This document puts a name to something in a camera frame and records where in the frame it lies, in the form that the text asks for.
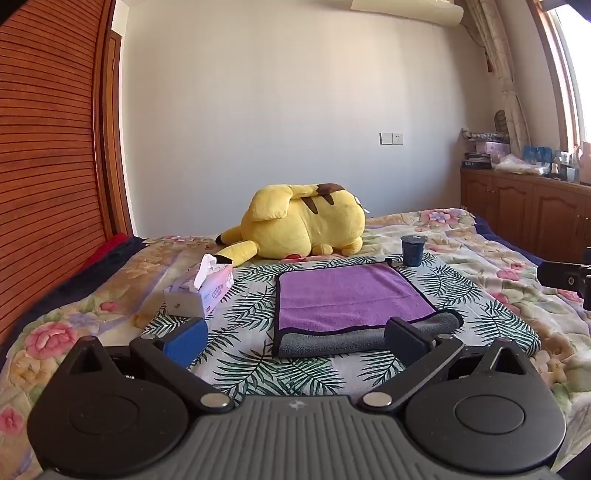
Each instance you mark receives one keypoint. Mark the stack of books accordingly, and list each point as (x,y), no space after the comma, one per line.
(476,160)

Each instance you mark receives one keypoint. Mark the dark blue bed sheet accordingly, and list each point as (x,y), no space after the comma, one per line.
(60,295)

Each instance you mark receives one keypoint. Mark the beige curtain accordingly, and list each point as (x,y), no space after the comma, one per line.
(503,69)

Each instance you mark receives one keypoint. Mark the dark blue cup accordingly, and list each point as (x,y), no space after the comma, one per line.
(413,251)

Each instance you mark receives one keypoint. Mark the yellow plush toy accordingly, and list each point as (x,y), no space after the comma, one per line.
(300,221)

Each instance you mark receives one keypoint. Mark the leaf print cloth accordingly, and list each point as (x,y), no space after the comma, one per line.
(249,295)

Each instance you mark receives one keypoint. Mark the purple and grey towel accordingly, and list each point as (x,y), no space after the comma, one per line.
(351,295)

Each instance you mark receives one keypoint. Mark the blue box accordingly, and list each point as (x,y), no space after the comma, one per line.
(538,154)

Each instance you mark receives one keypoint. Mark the pink tissue box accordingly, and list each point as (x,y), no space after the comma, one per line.
(203,290)

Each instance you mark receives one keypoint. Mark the wooden cabinet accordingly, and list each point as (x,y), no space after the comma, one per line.
(531,207)

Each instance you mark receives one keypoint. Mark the white air conditioner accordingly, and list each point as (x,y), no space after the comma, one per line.
(415,9)

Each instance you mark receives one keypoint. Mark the white wall socket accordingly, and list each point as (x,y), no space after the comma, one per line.
(391,138)

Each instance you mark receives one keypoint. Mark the red cloth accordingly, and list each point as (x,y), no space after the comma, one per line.
(108,251)

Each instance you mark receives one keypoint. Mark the clear plastic bag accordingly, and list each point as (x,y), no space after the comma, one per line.
(517,165)

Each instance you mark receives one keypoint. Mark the wooden window frame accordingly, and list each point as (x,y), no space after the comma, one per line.
(561,83)

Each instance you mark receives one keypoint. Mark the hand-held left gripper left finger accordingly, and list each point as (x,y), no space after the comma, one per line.
(187,342)

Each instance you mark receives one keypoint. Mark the pink ceramic jug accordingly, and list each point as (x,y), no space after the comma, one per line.
(584,161)

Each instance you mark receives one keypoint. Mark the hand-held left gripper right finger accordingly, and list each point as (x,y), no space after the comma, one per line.
(406,336)

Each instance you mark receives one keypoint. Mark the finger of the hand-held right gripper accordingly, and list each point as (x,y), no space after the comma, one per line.
(558,275)

